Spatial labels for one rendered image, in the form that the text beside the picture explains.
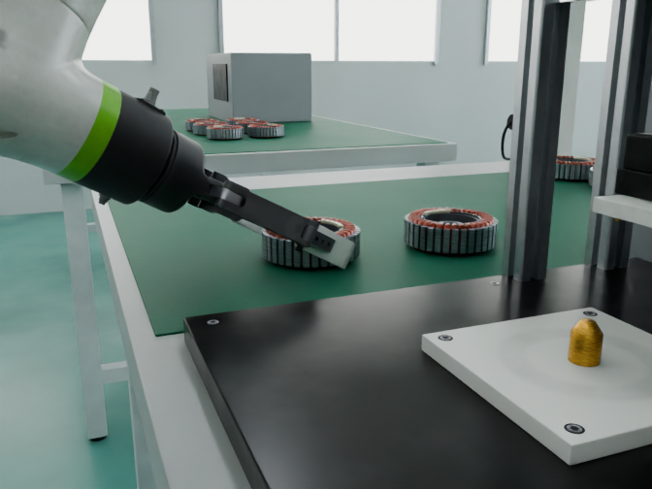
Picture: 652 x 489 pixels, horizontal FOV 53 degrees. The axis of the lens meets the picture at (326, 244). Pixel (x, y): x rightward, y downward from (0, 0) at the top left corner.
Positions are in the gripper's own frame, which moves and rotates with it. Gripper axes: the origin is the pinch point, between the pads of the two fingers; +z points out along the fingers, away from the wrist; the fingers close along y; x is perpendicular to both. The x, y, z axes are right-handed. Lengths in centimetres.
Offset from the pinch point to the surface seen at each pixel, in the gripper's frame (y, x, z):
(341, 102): 354, -128, 239
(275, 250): -1.1, 2.7, -3.9
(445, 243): -9.0, -6.1, 11.7
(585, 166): 12, -36, 61
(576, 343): -38.3, 0.8, -5.9
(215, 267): 2.9, 7.0, -7.4
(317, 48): 358, -153, 203
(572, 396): -40.8, 3.8, -8.4
